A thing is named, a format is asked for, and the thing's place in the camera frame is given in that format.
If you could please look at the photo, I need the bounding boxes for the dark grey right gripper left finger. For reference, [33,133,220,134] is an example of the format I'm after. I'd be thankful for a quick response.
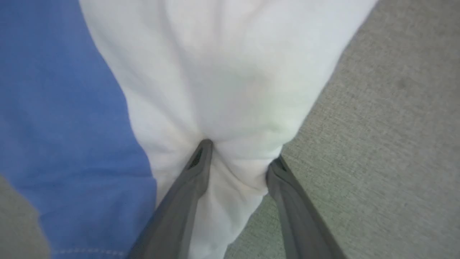
[126,139,214,259]

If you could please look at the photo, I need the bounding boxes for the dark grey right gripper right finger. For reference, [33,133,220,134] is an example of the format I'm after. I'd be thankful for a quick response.
[266,155,347,259]

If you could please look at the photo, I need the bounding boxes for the blue and white long-sleeved shirt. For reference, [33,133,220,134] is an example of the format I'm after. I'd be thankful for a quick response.
[0,0,378,259]

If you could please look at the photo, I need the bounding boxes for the blue cloth garment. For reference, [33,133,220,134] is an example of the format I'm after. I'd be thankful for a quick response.
[0,0,460,259]

